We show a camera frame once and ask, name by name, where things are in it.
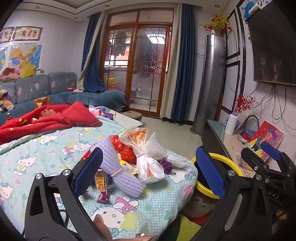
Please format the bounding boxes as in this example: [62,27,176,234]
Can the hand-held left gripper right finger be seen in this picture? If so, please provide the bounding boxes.
[195,146,273,241]

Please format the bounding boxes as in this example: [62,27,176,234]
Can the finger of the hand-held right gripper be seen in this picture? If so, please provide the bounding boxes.
[261,141,296,172]
[240,147,288,179]

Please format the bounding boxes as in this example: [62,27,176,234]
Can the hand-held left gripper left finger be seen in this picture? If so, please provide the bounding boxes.
[24,147,104,241]

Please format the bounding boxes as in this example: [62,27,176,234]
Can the red snack packet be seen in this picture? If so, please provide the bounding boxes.
[80,148,93,161]

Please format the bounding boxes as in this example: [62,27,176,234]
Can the purple yellow snack packet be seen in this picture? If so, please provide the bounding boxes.
[95,169,111,204]

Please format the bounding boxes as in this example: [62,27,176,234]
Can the yellow rimmed black trash bin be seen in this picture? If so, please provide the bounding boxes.
[190,152,244,200]

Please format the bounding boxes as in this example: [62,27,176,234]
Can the purple foam fruit net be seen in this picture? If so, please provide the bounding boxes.
[94,137,145,198]

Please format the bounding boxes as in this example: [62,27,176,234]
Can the yellow white wrapper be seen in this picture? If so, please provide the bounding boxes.
[120,161,138,175]

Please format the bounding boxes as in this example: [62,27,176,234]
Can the red plastic wrapper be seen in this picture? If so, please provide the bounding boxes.
[109,135,137,164]

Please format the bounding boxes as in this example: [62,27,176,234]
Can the purple candy wrapper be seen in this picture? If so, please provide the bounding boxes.
[161,160,173,174]

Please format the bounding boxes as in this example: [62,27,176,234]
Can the white plastic bag orange print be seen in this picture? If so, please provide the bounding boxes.
[118,127,166,184]

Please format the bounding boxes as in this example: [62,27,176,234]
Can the white foam fruit net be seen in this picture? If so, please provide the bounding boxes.
[146,133,189,167]

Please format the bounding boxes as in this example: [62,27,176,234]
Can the person's right hand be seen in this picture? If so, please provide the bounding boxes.
[274,205,291,222]

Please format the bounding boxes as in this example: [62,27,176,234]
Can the person's left hand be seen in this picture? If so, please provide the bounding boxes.
[93,214,158,241]

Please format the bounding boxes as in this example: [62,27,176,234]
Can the clear bead organiser box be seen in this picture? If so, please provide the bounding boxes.
[237,151,249,168]

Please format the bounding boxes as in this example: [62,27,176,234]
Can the colourful portrait painting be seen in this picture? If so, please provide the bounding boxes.
[248,120,285,161]

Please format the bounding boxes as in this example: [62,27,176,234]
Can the brown cartoon plush toy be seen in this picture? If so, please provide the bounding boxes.
[183,192,220,218]

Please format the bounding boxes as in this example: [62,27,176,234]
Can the white ribbed vase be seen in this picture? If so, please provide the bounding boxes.
[225,114,238,135]

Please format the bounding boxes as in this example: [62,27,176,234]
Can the black television cabinet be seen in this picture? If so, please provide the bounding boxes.
[201,119,257,179]

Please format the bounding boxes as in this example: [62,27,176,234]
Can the red quilt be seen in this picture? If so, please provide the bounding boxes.
[0,101,103,145]

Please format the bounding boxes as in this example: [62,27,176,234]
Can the purple bag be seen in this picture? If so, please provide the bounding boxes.
[97,106,114,120]

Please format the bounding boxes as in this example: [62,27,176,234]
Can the white marble coffee table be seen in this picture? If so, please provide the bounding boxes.
[109,109,142,130]

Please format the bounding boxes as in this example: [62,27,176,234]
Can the grey tower air conditioner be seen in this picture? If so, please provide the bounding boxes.
[190,34,226,137]

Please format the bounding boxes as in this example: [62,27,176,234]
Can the gold gift bag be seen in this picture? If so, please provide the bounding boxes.
[34,97,50,109]

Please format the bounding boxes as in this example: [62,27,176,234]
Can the beige curtain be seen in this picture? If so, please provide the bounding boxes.
[76,11,109,91]
[161,3,183,118]

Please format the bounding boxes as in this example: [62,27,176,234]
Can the yellow cardboard box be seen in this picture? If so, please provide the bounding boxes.
[106,77,119,90]

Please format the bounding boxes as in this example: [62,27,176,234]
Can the blue curtain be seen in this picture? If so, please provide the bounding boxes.
[171,3,196,121]
[81,13,105,92]

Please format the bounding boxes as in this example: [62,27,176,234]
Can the blue grey sofa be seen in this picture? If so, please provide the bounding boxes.
[0,71,127,118]

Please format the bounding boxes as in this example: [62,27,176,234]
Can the colourful patterned cloth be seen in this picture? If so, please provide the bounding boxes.
[0,89,15,112]

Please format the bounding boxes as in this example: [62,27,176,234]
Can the wooden framed glass sliding door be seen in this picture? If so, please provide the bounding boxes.
[100,9,174,116]

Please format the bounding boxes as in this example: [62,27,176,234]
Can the yellow pillow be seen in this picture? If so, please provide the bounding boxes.
[20,62,37,78]

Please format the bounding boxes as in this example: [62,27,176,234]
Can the pile of clothes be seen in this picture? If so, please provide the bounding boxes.
[0,67,21,81]

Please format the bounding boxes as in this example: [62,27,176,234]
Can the yellow and red artificial flowers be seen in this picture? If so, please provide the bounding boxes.
[199,13,232,35]

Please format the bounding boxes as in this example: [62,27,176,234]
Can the white device on television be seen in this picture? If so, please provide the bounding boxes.
[249,4,264,15]

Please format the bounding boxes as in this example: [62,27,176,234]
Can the black coiled cable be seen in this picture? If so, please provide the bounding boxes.
[244,115,259,137]

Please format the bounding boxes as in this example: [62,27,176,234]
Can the black wall television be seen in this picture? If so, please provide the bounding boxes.
[245,0,296,87]

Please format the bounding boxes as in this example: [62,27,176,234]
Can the colourful country wall map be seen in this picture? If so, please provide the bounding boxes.
[9,44,43,70]

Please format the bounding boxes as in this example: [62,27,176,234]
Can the blue world wall map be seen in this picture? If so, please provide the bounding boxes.
[0,47,7,70]

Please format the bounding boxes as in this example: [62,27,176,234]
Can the framed calligraphy wall picture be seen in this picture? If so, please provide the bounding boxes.
[15,27,43,42]
[0,28,15,43]

